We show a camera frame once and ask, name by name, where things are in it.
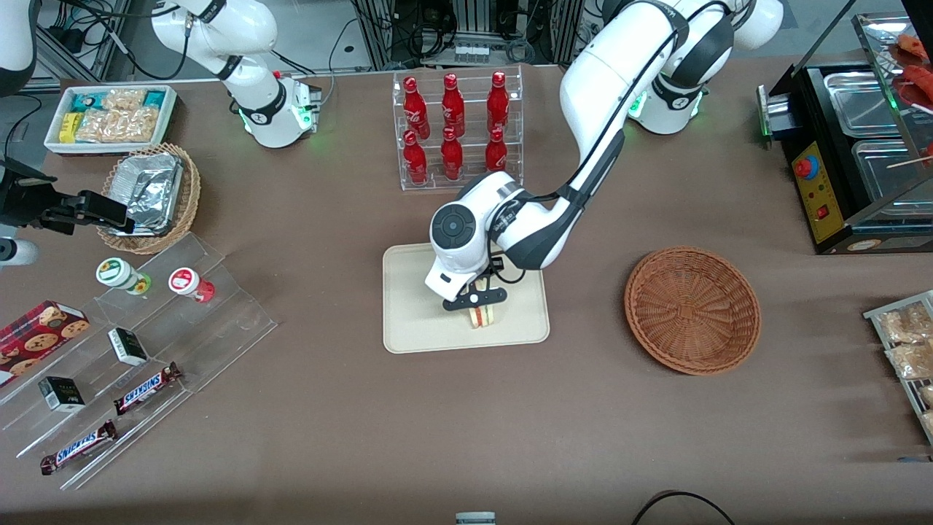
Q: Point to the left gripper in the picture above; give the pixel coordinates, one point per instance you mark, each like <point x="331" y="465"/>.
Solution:
<point x="497" y="262"/>

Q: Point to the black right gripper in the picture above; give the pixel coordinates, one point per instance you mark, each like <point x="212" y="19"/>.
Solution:
<point x="28" y="203"/>

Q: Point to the plastic sandwich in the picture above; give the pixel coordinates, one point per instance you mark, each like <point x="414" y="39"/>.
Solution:
<point x="483" y="319"/>

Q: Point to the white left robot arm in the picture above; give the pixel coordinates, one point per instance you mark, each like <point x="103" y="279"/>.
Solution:
<point x="619" y="73"/>

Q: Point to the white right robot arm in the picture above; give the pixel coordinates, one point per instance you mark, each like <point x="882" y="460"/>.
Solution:
<point x="255" y="73"/>

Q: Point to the cream rectangular serving tray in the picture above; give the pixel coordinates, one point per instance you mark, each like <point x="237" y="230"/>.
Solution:
<point x="415" y="321"/>

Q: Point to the small wicker basket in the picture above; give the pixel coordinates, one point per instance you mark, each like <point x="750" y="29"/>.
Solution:
<point x="186" y="211"/>

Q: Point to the large round wicker basket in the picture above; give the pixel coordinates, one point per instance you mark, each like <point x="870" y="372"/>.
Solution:
<point x="692" y="310"/>

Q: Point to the green sunflower yogurt cup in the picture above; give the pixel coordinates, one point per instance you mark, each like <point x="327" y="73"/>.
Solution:
<point x="113" y="271"/>

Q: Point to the aluminium foil container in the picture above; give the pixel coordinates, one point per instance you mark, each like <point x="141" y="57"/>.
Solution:
<point x="149" y="189"/>

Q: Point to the white plastic snack bin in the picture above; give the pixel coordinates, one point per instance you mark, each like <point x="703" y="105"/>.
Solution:
<point x="52" y="142"/>

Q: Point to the yellow snack packet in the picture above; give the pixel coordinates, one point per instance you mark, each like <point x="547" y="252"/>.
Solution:
<point x="69" y="127"/>

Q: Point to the clear rice cracker bag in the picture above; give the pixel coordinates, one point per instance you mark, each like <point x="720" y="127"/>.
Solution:
<point x="124" y="98"/>
<point x="116" y="125"/>

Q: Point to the green snack packet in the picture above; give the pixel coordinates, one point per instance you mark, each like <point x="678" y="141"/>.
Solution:
<point x="86" y="100"/>

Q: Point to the red lid yogurt cup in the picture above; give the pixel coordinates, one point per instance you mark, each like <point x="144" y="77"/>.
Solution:
<point x="184" y="281"/>

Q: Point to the clear acrylic bottle rack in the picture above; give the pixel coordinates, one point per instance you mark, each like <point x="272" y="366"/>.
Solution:
<point x="435" y="182"/>

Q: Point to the red chocolate chip cookie box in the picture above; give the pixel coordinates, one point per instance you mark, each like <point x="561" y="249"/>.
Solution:
<point x="36" y="335"/>

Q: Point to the teal snack packet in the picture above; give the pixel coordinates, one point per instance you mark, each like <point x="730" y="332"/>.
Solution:
<point x="155" y="98"/>

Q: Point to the small black carton box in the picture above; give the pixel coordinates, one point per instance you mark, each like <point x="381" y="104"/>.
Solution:
<point x="127" y="346"/>
<point x="62" y="394"/>

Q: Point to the red cola bottle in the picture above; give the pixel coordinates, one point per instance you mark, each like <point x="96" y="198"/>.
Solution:
<point x="415" y="164"/>
<point x="498" y="106"/>
<point x="415" y="109"/>
<point x="452" y="157"/>
<point x="453" y="109"/>
<point x="496" y="153"/>

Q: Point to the clear acrylic stepped display shelf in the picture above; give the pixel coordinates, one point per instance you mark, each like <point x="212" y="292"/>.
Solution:
<point x="219" y="321"/>

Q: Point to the black power adapter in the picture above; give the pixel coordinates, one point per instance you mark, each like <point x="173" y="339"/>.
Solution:
<point x="67" y="34"/>

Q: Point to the Snickers chocolate bar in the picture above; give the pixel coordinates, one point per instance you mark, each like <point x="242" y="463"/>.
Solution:
<point x="146" y="389"/>
<point x="78" y="446"/>

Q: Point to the grey device box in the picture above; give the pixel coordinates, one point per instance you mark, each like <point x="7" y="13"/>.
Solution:
<point x="475" y="519"/>

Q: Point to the white power strip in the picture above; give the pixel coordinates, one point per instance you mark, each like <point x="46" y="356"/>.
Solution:
<point x="471" y="52"/>

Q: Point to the red emergency stop button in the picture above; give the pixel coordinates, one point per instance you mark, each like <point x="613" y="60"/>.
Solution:
<point x="805" y="168"/>

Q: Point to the black food warmer machine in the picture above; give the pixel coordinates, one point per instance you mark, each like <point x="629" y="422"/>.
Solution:
<point x="802" y="95"/>

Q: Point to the clear fried snack bag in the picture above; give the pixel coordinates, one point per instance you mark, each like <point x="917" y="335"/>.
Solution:
<point x="927" y="395"/>
<point x="911" y="361"/>
<point x="928" y="423"/>
<point x="904" y="324"/>

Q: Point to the stainless steel pan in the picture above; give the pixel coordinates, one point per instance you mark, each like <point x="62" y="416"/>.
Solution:
<point x="860" y="102"/>
<point x="889" y="182"/>

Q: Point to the wooden skewer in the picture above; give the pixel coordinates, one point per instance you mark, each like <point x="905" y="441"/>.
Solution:
<point x="911" y="161"/>

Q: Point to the red grilled sausage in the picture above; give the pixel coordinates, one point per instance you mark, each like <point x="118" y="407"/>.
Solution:
<point x="920" y="80"/>
<point x="911" y="47"/>

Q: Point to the aluminium frame rack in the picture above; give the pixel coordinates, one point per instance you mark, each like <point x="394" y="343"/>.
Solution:
<point x="379" y="36"/>

